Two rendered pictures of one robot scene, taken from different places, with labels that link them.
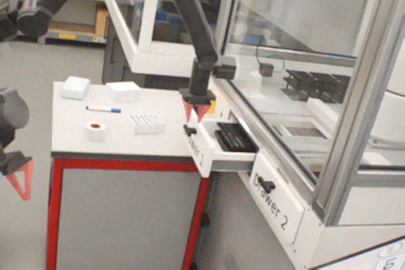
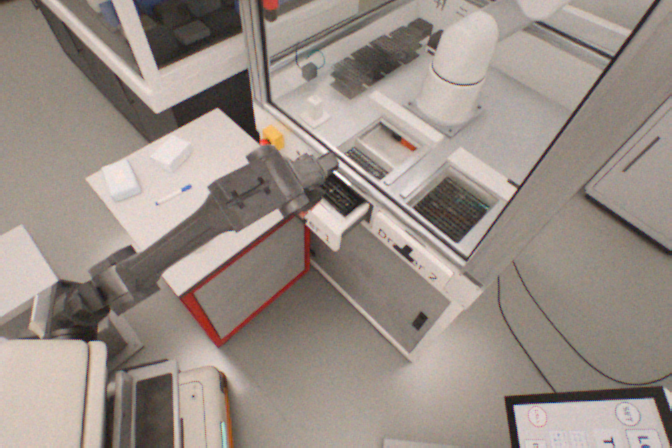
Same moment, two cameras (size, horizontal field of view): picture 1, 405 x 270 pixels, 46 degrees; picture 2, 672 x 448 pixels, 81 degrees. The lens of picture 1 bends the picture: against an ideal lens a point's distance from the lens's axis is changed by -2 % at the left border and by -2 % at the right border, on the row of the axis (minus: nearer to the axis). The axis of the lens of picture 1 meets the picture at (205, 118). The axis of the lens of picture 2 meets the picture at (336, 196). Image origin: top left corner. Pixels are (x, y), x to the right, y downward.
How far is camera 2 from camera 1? 0.91 m
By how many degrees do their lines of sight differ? 38
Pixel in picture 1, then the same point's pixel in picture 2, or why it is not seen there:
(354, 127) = (518, 246)
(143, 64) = (164, 101)
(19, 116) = not seen: outside the picture
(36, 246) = (164, 295)
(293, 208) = (444, 273)
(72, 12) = not seen: outside the picture
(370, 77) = (541, 219)
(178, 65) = (200, 80)
